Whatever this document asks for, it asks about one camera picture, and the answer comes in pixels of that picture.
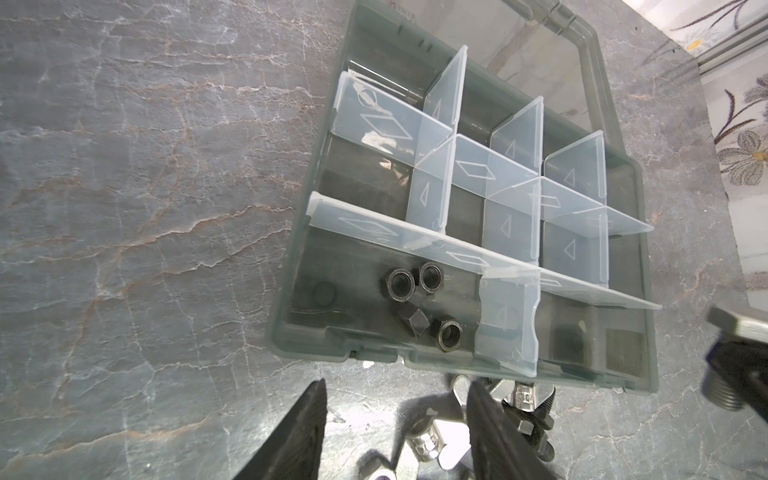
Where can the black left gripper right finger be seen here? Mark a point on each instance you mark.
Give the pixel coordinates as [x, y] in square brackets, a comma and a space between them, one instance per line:
[498, 450]

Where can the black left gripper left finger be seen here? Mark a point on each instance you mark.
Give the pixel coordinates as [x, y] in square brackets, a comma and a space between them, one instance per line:
[293, 450]

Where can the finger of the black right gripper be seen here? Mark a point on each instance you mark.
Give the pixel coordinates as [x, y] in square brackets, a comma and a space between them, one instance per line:
[741, 366]

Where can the silver hex bolt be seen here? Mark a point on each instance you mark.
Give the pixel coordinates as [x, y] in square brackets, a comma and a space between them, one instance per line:
[735, 322]

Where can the black hex nut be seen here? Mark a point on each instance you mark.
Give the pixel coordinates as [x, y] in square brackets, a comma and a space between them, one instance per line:
[447, 332]
[430, 277]
[413, 318]
[398, 285]

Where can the silver wing nut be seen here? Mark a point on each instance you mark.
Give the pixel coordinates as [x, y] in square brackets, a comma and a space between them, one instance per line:
[523, 396]

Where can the grey plastic organizer box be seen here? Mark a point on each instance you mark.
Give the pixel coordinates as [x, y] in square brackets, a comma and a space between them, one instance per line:
[482, 136]

